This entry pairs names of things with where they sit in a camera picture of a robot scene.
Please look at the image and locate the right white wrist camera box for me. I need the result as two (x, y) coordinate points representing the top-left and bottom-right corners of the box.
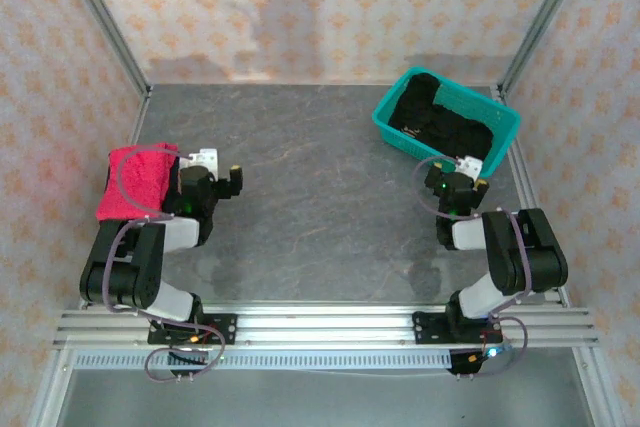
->
(453, 154), (485, 179)

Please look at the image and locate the aluminium frame leg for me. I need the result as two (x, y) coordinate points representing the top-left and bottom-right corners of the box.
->
(27, 346), (76, 427)
(572, 346), (626, 427)

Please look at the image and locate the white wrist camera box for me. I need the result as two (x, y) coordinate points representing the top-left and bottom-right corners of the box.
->
(187, 147), (220, 172)
(453, 154), (485, 179)

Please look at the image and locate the black cable bracket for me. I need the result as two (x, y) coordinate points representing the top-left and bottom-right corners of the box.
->
(448, 348), (495, 378)
(167, 349), (210, 379)

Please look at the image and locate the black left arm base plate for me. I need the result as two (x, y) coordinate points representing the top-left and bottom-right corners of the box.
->
(147, 314), (239, 347)

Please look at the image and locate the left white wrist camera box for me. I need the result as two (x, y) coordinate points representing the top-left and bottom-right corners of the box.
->
(187, 147), (220, 172)

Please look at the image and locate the aluminium frame post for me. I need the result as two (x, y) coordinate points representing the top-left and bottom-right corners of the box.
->
(52, 0), (152, 98)
(499, 0), (596, 94)

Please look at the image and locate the red folded t-shirt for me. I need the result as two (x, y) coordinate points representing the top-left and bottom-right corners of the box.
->
(94, 142), (181, 222)

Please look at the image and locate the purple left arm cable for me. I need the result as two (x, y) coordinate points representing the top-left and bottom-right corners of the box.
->
(101, 145), (227, 383)

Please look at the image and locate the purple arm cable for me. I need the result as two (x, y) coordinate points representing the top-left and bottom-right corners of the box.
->
(412, 154), (532, 379)
(101, 145), (227, 383)

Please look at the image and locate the black printed t-shirt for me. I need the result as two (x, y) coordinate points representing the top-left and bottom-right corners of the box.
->
(388, 72), (496, 163)

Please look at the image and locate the grey slotted cable duct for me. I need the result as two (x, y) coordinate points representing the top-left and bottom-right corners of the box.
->
(74, 350), (454, 371)

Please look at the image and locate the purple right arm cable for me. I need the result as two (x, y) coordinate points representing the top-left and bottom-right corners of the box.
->
(412, 154), (532, 379)

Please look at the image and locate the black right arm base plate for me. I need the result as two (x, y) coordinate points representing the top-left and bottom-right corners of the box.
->
(412, 310), (503, 347)

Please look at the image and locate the aluminium mounting rail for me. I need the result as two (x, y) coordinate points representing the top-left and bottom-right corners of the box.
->
(52, 306), (600, 348)

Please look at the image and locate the teal plastic basket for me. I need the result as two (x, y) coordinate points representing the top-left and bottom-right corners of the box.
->
(371, 65), (522, 179)

